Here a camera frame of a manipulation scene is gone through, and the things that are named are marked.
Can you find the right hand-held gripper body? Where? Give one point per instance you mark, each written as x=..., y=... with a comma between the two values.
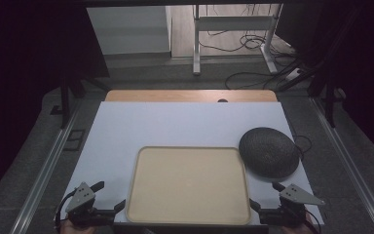
x=293, y=195

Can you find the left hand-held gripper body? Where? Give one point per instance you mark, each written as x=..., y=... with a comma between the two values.
x=80, y=197

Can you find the person's left hand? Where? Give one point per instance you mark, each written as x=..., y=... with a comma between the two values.
x=74, y=229

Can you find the person's right hand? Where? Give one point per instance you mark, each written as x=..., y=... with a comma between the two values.
x=302, y=229

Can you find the beige rectangular tray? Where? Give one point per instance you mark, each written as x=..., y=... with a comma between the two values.
x=188, y=185

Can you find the black metal stand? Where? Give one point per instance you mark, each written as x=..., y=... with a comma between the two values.
x=329, y=100
x=65, y=100

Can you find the white table cover board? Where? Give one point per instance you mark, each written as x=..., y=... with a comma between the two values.
x=175, y=125

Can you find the wooden table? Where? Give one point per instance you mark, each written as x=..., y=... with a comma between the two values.
x=175, y=96

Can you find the white cabinet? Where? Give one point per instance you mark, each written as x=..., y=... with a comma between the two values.
x=130, y=31

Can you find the aluminium floor rail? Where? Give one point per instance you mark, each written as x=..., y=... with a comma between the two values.
x=45, y=169
x=350, y=165

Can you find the white metal desk frame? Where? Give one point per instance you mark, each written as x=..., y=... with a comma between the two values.
x=235, y=23

